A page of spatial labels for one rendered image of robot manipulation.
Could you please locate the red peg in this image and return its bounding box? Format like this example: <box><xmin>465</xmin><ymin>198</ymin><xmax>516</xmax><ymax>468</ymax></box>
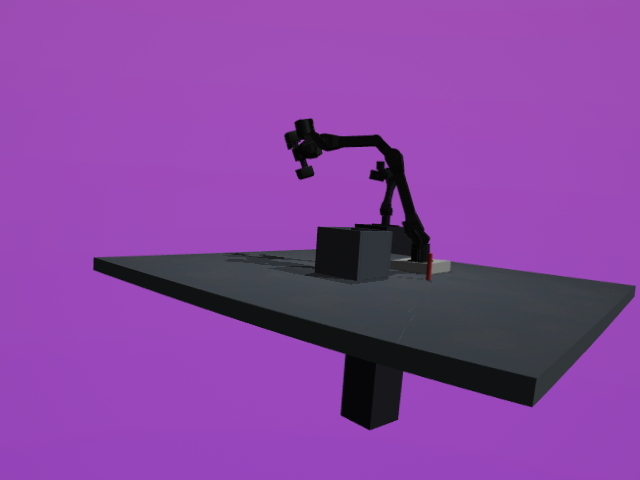
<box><xmin>426</xmin><ymin>253</ymin><xmax>433</xmax><ymax>280</ymax></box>

